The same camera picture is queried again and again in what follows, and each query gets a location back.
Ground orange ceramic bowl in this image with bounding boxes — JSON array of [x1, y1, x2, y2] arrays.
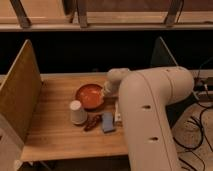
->
[[75, 84, 104, 110]]

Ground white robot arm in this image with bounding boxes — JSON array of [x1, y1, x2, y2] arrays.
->
[[103, 66, 194, 171]]

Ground brown snack bar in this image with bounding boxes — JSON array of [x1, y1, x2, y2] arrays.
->
[[84, 115, 102, 131]]

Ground white paper cup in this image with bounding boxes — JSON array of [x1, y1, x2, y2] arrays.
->
[[70, 100, 88, 125]]

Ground right wooden side panel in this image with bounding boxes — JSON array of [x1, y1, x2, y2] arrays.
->
[[150, 37, 178, 67]]

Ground wooden side panel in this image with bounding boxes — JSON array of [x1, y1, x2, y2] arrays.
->
[[150, 37, 178, 67], [0, 39, 42, 142]]

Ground left wooden side panel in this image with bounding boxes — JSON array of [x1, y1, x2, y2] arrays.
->
[[0, 39, 42, 142]]

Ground wooden upper shelf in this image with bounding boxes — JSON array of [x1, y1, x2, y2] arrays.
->
[[0, 0, 213, 32]]

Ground black floor cables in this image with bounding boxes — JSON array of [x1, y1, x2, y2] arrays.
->
[[172, 56, 213, 171]]

